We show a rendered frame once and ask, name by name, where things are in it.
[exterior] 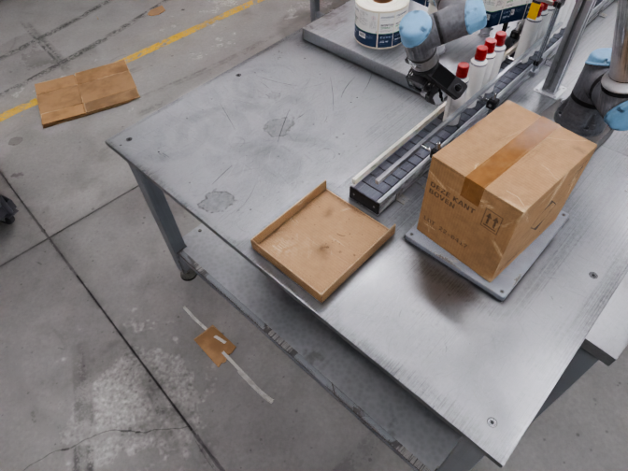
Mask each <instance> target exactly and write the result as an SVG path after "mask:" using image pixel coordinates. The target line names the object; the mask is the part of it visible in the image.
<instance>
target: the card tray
mask: <svg viewBox="0 0 628 471"><path fill-rule="evenodd" d="M395 226H396V224H394V225H393V226H392V227H391V228H390V229H389V228H387V227H386V226H384V225H383V224H381V223H379V222H378V221H376V220H374V219H373V218H371V217H370V216H368V215H367V214H365V213H363V212H362V211H361V210H360V209H358V208H357V207H355V206H353V205H351V204H350V203H348V202H347V201H345V200H344V199H342V198H341V197H339V196H338V195H336V194H334V193H332V192H331V191H329V190H328V189H326V180H324V181H323V182H322V183H321V184H319V185H318V186H317V187H316V188H314V189H313V190H312V191H311V192H309V193H308V194H307V195H305V196H304V197H303V198H302V199H300V200H299V201H298V202H297V203H295V204H294V205H293V206H292V207H290V208H289V209H288V210H286V211H285V212H284V213H283V214H281V215H280V216H279V217H278V218H276V219H275V220H274V221H272V222H271V223H270V224H268V225H267V226H266V227H265V228H264V229H263V230H262V231H261V232H259V233H258V234H257V235H255V236H254V237H253V238H252V239H251V240H250V242H251V245H252V248H253V249H254V250H256V251H257V252H258V253H260V254H261V255H262V256H263V257H265V259H266V260H267V261H269V262H270V263H271V264H273V265H274V266H275V267H276V268H278V269H279V270H280V271H281V272H283V273H284V274H285V275H286V276H288V277H289V278H291V279H292V280H293V281H294V282H296V283H297V284H298V285H299V286H301V287H302V288H303V289H304V290H306V291H307V292H308V293H310V294H311V295H312V296H313V297H315V298H316V299H317V300H318V301H320V302H321V303H322V302H323V301H324V300H325V299H326V298H328V297H329V296H330V295H331V294H332V293H333V292H334V291H335V290H336V289H337V288H338V287H339V286H340V285H341V284H342V283H343V282H344V281H345V280H346V279H347V278H348V277H349V276H351V275H352V274H353V273H354V272H355V271H356V270H357V269H358V268H359V267H360V266H361V265H362V264H363V263H364V262H365V261H366V260H367V259H368V258H369V257H370V256H371V255H372V254H373V253H375V252H376V251H377V250H378V249H379V248H380V247H381V246H382V245H383V244H384V243H385V242H386V241H387V240H388V239H389V238H390V237H391V236H392V235H393V234H394V232H395Z"/></svg>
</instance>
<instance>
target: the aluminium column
mask: <svg viewBox="0 0 628 471"><path fill-rule="evenodd" d="M596 1H597V0H577V2H576V4H575V6H574V9H573V11H572V14H571V16H570V19H569V22H568V24H567V26H566V28H565V31H564V35H563V37H562V40H561V42H560V45H559V47H558V49H557V51H556V54H555V56H554V59H553V61H552V64H551V66H550V69H549V73H548V74H547V77H546V79H545V82H544V84H543V87H542V90H543V91H546V92H548V93H552V94H554V93H556V92H557V91H558V90H559V88H560V86H561V83H562V81H563V79H564V75H565V73H566V70H567V68H568V66H569V64H570V62H571V60H572V57H573V55H574V53H575V50H576V48H577V46H578V42H579V41H580V38H581V36H582V34H583V32H584V29H585V27H586V25H587V22H588V20H589V18H590V16H591V14H592V10H593V8H594V6H595V3H596Z"/></svg>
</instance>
